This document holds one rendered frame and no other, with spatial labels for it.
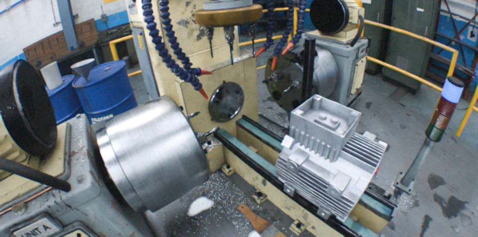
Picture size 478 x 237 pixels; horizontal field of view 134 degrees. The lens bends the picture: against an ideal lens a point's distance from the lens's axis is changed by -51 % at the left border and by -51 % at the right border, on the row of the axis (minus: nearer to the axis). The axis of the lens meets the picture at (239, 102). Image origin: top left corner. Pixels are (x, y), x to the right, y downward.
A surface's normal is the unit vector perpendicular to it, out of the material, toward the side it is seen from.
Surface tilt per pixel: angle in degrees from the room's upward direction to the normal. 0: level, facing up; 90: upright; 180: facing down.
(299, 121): 90
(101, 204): 89
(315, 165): 0
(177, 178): 81
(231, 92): 90
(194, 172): 88
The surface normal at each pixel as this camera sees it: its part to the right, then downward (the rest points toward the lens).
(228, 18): 0.01, 0.52
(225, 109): 0.64, 0.36
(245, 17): 0.45, 0.43
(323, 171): -0.07, -0.85
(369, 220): -0.77, 0.38
